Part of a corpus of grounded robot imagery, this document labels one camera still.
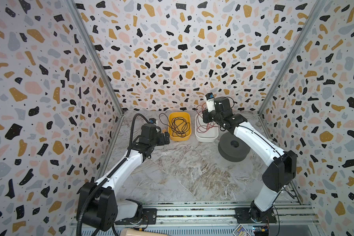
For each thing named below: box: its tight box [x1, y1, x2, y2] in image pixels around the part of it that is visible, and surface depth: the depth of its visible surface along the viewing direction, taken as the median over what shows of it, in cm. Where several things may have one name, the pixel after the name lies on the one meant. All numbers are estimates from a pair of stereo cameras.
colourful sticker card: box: [232, 223, 252, 236], surface depth 70 cm
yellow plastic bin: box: [168, 111, 192, 142], surface depth 113 cm
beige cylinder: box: [119, 228, 169, 236], surface depth 71 cm
